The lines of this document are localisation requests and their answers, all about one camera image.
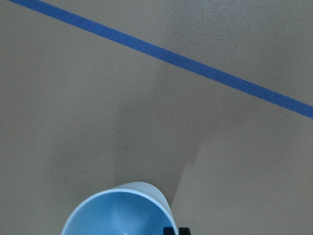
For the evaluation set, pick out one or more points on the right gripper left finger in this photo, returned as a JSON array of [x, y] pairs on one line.
[[168, 231]]

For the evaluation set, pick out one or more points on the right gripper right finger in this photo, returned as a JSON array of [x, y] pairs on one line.
[[184, 231]]

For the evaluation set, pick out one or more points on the light blue cup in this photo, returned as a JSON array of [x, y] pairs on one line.
[[136, 208]]

